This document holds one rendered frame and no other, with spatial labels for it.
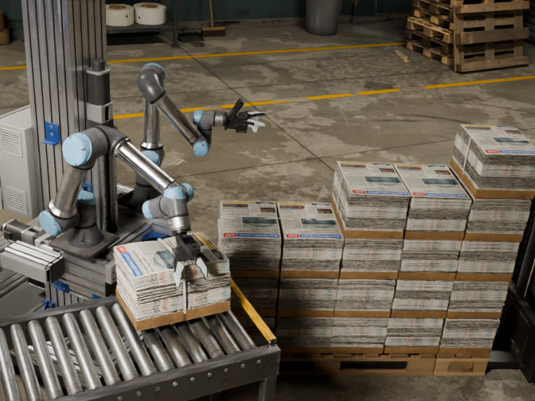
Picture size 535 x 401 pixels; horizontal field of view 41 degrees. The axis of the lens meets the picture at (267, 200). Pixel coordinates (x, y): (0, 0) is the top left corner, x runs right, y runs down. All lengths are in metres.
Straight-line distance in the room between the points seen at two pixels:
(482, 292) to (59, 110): 2.21
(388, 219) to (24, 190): 1.72
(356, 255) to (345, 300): 0.26
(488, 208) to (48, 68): 2.09
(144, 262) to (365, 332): 1.43
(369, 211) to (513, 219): 0.70
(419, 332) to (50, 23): 2.30
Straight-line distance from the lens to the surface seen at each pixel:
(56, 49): 3.21
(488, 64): 9.58
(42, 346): 2.76
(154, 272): 2.64
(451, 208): 3.46
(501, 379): 4.14
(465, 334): 3.91
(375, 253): 3.48
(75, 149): 2.83
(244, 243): 3.34
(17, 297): 4.07
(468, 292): 3.74
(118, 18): 9.07
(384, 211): 3.37
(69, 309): 2.92
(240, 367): 2.68
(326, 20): 10.25
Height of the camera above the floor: 2.51
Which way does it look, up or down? 27 degrees down
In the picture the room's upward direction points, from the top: 5 degrees clockwise
